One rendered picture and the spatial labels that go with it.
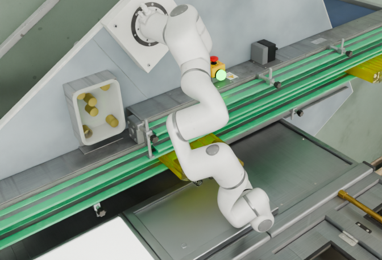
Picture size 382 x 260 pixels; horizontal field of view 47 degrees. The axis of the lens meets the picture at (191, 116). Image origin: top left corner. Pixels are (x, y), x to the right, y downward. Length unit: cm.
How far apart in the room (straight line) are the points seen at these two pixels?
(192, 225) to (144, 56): 63
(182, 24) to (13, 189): 81
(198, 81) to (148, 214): 67
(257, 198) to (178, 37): 53
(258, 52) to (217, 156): 93
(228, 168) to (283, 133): 96
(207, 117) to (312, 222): 70
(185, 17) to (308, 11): 108
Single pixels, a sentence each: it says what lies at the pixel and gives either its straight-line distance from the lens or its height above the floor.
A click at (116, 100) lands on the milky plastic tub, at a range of 160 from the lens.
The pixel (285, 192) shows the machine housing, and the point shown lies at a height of 125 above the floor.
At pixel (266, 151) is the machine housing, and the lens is 197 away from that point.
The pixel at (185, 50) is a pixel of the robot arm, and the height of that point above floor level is 119.
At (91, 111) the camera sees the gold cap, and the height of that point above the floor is 81.
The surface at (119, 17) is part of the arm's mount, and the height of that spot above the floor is 80.
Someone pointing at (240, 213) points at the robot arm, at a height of 140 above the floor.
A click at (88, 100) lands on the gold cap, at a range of 156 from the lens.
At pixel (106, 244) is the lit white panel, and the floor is 108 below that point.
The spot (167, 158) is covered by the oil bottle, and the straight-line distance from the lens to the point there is 165.
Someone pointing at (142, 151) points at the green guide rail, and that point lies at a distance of 166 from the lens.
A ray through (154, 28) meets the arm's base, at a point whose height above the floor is 91.
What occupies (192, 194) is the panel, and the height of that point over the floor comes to 106.
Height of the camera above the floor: 211
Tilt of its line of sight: 44 degrees down
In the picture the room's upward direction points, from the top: 126 degrees clockwise
